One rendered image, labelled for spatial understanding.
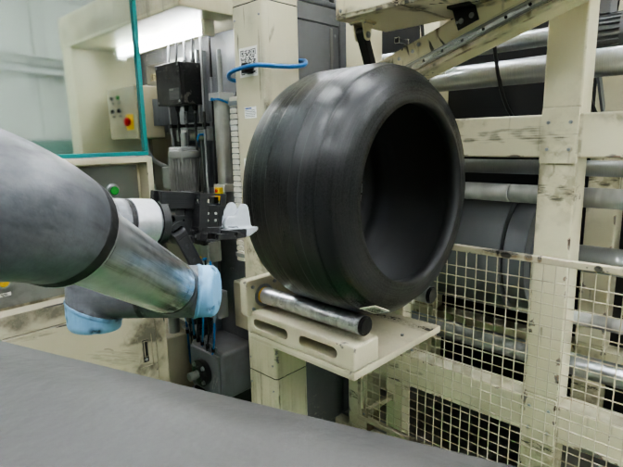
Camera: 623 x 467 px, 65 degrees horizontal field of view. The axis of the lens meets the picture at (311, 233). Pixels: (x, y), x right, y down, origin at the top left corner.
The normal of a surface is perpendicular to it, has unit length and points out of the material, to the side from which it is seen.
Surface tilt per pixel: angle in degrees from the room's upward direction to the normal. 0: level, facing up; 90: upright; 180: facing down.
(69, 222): 94
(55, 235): 101
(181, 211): 90
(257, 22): 90
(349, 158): 86
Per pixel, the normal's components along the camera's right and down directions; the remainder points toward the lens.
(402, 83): 0.68, -0.06
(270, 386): -0.69, 0.15
